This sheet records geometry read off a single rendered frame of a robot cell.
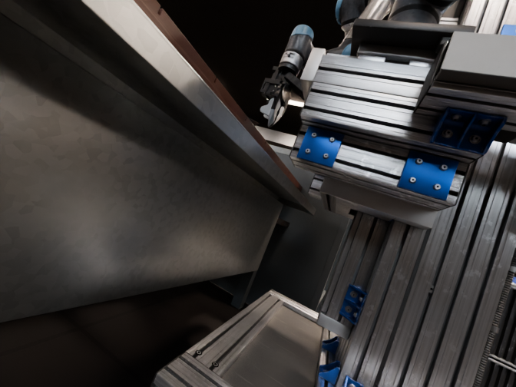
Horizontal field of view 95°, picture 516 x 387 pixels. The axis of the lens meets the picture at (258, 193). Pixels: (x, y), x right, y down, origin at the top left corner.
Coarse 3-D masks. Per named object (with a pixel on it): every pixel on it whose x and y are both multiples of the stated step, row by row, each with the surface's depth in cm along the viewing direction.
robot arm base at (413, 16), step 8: (400, 8) 56; (408, 8) 54; (416, 8) 54; (424, 8) 53; (432, 8) 53; (392, 16) 57; (400, 16) 55; (408, 16) 53; (416, 16) 53; (424, 16) 53; (432, 16) 53
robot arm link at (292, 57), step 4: (288, 52) 78; (292, 52) 78; (284, 56) 79; (288, 56) 78; (292, 56) 78; (296, 56) 78; (300, 56) 79; (284, 60) 78; (288, 60) 78; (292, 60) 78; (296, 60) 78; (300, 60) 79; (292, 64) 78; (296, 64) 78; (300, 64) 80; (296, 68) 79; (300, 68) 81
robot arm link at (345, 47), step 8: (368, 0) 91; (376, 0) 83; (384, 0) 83; (392, 0) 85; (368, 8) 83; (376, 8) 82; (384, 8) 83; (360, 16) 83; (368, 16) 81; (376, 16) 82; (384, 16) 86; (344, 40) 79; (336, 48) 79; (344, 48) 76
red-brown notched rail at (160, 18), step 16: (144, 0) 38; (160, 16) 41; (176, 32) 44; (176, 48) 45; (192, 48) 48; (192, 64) 50; (208, 80) 55; (224, 96) 61; (240, 112) 70; (288, 176) 124
